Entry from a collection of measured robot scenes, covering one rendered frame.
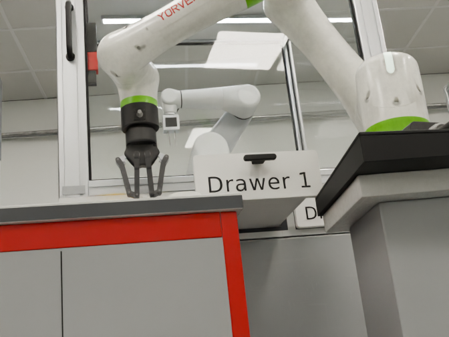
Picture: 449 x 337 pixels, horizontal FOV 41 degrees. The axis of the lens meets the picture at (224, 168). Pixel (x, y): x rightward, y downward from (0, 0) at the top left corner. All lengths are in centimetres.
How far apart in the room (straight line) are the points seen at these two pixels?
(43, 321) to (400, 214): 62
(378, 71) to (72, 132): 88
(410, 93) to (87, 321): 73
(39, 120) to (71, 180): 369
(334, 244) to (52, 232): 91
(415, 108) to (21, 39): 368
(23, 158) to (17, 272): 424
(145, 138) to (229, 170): 23
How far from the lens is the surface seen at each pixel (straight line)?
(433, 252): 111
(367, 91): 126
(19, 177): 522
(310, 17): 154
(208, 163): 136
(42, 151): 526
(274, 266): 168
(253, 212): 154
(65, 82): 182
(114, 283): 103
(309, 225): 171
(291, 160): 140
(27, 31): 451
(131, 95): 150
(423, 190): 109
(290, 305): 167
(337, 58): 148
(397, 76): 126
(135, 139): 146
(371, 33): 205
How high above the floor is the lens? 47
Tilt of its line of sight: 18 degrees up
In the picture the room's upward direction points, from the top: 6 degrees counter-clockwise
